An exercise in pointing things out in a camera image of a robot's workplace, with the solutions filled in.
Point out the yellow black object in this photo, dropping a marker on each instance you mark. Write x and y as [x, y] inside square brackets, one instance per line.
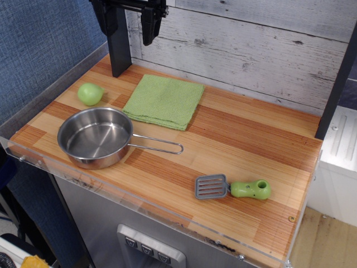
[34, 262]

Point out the dark right upright post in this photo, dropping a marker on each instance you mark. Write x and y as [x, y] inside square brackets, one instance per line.
[338, 87]

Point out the white side cabinet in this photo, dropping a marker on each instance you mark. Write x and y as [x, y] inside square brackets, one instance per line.
[333, 189]

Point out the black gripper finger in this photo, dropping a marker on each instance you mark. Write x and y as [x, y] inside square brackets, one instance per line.
[106, 16]

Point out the dark upright post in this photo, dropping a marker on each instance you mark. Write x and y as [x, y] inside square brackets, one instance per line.
[118, 43]
[338, 87]

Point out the green towel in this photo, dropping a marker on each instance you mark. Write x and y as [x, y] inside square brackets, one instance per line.
[164, 101]

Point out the clear acrylic edge guard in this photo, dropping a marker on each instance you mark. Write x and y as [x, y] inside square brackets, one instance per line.
[161, 185]

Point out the green handled grey spatula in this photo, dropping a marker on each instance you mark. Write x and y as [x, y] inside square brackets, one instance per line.
[216, 186]

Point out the green toy pear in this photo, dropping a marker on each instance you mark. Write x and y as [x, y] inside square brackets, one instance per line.
[90, 94]

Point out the stainless steel pan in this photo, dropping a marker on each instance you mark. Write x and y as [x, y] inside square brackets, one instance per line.
[100, 137]

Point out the silver button control panel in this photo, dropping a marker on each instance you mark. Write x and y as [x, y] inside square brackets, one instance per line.
[151, 247]

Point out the dark left upright post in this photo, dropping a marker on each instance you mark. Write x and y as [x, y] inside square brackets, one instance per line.
[118, 43]

